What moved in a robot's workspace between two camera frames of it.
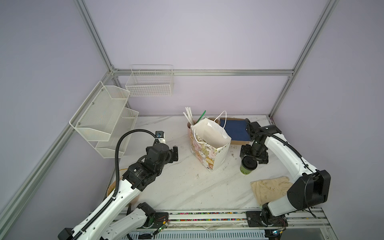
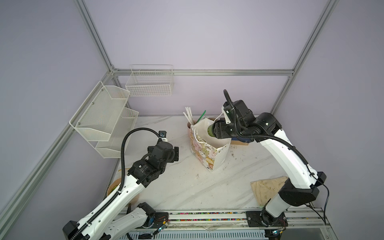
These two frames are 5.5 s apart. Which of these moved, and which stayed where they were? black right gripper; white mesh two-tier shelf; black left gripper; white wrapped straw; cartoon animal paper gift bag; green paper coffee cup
Moved: green paper coffee cup; black right gripper
Stayed: black left gripper; cartoon animal paper gift bag; white wrapped straw; white mesh two-tier shelf
